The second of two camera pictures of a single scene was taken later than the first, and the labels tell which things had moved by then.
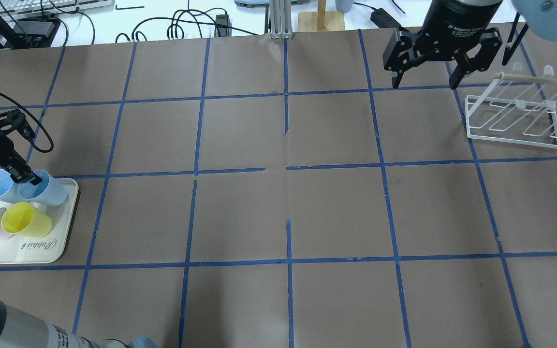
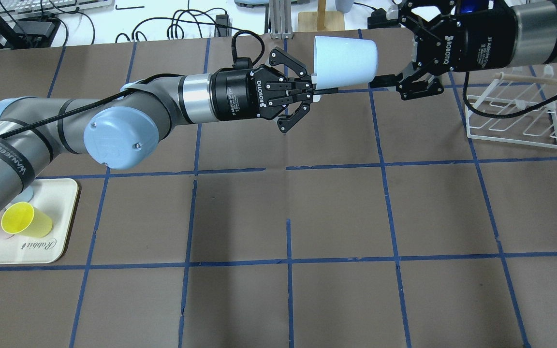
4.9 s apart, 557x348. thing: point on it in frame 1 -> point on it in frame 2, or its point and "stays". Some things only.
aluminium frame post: x=281 y=19 stays
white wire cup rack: x=515 y=108 stays
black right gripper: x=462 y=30 -> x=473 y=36
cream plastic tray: x=24 y=249 stays
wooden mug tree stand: x=320 y=20 stays
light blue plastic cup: x=48 y=191 -> x=339 y=62
